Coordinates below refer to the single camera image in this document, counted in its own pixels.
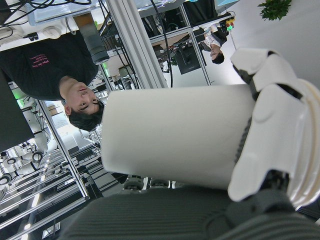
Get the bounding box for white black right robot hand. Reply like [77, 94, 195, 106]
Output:
[57, 47, 320, 240]

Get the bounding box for white paper cup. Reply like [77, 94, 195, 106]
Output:
[99, 79, 320, 208]

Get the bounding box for seated background person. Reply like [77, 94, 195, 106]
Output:
[199, 24, 235, 65]

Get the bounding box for black background monitor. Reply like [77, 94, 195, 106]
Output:
[174, 46, 201, 75]

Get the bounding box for green plant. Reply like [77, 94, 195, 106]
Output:
[257, 0, 293, 21]

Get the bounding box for person in black shirt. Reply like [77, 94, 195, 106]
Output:
[0, 13, 111, 131]

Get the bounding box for white computer mouse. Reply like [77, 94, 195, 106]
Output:
[41, 26, 62, 40]

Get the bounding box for black Huawei monitor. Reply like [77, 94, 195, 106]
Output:
[0, 69, 35, 152]

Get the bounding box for small black plug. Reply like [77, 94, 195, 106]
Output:
[22, 32, 40, 42]

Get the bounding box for aluminium profile post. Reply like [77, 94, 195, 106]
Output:
[104, 0, 168, 90]

